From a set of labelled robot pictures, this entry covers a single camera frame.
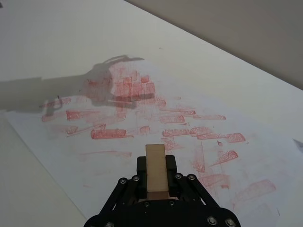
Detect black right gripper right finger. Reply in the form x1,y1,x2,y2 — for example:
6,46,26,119
165,155,221,209

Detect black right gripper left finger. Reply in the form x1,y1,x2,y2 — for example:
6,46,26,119
99,156,149,214

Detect pale wooden stamp block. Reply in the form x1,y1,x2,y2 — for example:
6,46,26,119
145,143,170,201

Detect white paper sheet, red stamps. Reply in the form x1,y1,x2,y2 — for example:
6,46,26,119
4,55,303,227

